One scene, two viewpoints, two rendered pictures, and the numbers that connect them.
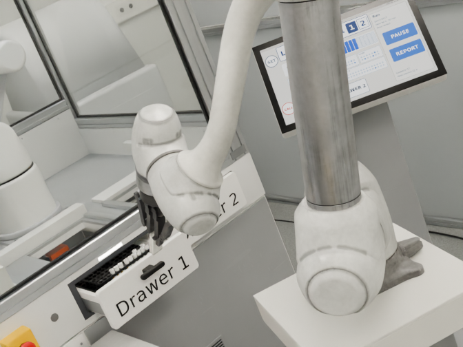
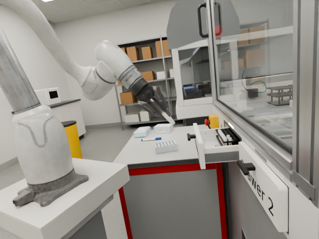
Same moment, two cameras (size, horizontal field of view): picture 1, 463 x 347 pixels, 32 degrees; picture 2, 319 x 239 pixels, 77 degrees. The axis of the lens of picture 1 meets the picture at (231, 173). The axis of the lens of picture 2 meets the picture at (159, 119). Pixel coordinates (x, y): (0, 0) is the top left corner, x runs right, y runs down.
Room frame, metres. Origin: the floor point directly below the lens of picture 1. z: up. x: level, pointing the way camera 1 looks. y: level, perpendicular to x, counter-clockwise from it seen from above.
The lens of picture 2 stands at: (2.30, -0.43, 1.18)
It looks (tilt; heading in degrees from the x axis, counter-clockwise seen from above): 12 degrees down; 132
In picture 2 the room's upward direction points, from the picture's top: 8 degrees counter-clockwise
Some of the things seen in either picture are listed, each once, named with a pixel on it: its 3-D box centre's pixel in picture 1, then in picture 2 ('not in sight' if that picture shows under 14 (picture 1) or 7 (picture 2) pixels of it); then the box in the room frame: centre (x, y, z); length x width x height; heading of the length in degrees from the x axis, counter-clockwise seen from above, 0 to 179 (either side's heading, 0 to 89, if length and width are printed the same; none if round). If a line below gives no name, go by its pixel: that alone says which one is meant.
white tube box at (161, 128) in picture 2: not in sight; (164, 128); (1.33, 0.69, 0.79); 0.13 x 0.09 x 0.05; 18
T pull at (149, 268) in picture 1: (149, 269); (191, 136); (1.84, 0.28, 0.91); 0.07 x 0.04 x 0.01; 125
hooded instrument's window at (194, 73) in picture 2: not in sight; (222, 70); (1.27, 1.97, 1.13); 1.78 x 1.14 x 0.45; 125
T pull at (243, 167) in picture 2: not in sight; (247, 167); (2.13, 0.10, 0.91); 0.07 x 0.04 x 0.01; 125
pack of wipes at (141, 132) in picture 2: not in sight; (142, 131); (1.20, 0.58, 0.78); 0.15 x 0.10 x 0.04; 119
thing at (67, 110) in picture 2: not in sight; (53, 118); (-2.11, 1.22, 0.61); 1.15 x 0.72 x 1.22; 122
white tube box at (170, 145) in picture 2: not in sight; (165, 146); (1.57, 0.40, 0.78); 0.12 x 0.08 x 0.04; 47
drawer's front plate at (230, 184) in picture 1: (204, 212); (257, 176); (2.15, 0.11, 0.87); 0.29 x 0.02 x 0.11; 125
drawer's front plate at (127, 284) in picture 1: (149, 279); (198, 142); (1.86, 0.29, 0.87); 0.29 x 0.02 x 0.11; 125
